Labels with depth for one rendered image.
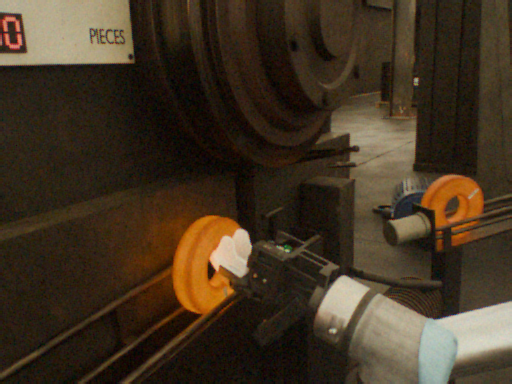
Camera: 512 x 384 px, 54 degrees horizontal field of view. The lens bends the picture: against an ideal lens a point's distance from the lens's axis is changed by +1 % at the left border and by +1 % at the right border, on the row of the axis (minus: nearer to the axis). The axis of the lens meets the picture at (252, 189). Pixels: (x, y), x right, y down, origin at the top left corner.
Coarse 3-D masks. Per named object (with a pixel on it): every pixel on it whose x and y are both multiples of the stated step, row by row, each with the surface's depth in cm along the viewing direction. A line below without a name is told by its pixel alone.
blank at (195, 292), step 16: (192, 224) 76; (208, 224) 75; (224, 224) 78; (192, 240) 73; (208, 240) 75; (176, 256) 74; (192, 256) 72; (208, 256) 75; (176, 272) 73; (192, 272) 73; (176, 288) 74; (192, 288) 73; (208, 288) 76; (224, 288) 79; (192, 304) 74; (208, 304) 76
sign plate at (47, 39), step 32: (0, 0) 57; (32, 0) 60; (64, 0) 63; (96, 0) 67; (128, 0) 71; (0, 32) 57; (32, 32) 60; (64, 32) 64; (96, 32) 67; (128, 32) 72; (0, 64) 58; (32, 64) 61; (64, 64) 64
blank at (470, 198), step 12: (444, 180) 115; (456, 180) 115; (468, 180) 116; (432, 192) 115; (444, 192) 115; (456, 192) 116; (468, 192) 117; (480, 192) 118; (432, 204) 115; (444, 204) 116; (468, 204) 118; (480, 204) 119; (444, 216) 116; (456, 216) 120; (468, 216) 119; (456, 228) 118
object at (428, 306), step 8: (392, 288) 118; (400, 288) 116; (408, 288) 116; (392, 296) 112; (400, 296) 113; (408, 296) 113; (416, 296) 114; (424, 296) 115; (432, 296) 117; (440, 296) 120; (408, 304) 110; (416, 304) 111; (424, 304) 113; (432, 304) 116; (440, 304) 119; (424, 312) 111; (432, 312) 114; (440, 312) 119
